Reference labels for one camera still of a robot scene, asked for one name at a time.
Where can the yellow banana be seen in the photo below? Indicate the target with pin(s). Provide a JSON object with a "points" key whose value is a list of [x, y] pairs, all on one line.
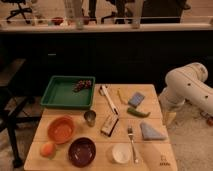
{"points": [[122, 97]]}

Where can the blue sponge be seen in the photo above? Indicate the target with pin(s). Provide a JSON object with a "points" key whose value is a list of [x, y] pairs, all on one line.
{"points": [[136, 99]]}

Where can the bunch of dark grapes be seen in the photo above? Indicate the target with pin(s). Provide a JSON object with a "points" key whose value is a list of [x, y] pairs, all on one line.
{"points": [[82, 84]]}

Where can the silver fork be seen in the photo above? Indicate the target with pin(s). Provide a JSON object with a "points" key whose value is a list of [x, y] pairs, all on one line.
{"points": [[131, 137]]}

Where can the green plastic tray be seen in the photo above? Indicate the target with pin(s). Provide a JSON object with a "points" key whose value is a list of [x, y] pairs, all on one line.
{"points": [[59, 93]]}

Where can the black office chair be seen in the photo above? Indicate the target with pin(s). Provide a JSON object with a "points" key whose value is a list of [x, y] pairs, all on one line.
{"points": [[19, 10]]}

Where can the orange red bowl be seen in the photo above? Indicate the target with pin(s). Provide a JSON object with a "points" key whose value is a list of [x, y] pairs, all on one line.
{"points": [[61, 129]]}

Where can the white small bowl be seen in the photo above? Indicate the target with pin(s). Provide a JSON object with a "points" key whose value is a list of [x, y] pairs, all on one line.
{"points": [[121, 153]]}

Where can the dark maroon bowl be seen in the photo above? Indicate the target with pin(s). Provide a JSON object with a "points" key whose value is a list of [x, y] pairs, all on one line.
{"points": [[82, 152]]}

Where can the light blue towel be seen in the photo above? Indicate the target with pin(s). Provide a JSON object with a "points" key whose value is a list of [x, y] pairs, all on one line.
{"points": [[149, 133]]}

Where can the orange fruit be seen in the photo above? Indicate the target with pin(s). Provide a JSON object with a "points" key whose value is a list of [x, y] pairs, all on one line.
{"points": [[47, 149]]}

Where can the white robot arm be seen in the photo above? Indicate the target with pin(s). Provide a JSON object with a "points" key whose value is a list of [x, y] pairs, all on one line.
{"points": [[187, 83]]}

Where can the small metal cup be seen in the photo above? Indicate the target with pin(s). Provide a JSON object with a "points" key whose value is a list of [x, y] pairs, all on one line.
{"points": [[90, 117]]}

